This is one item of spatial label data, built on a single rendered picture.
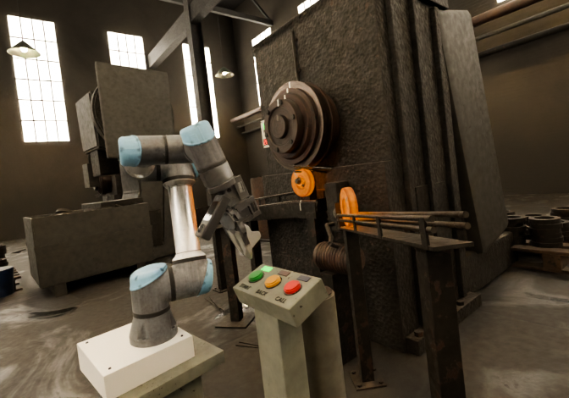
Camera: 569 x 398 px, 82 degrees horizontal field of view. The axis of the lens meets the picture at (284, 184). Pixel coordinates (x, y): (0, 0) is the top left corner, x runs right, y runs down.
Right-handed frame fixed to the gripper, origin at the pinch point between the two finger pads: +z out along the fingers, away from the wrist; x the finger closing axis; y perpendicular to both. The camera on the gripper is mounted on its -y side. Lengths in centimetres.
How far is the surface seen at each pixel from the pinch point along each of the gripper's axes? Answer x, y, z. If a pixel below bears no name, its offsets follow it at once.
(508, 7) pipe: 108, 658, -28
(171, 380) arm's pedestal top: 26.0, -26.8, 29.4
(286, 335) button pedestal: -12.5, -5.2, 16.6
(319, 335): -8.2, 5.4, 27.8
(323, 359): -8.3, 3.3, 34.0
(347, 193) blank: 10, 53, 9
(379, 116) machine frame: 16, 97, -9
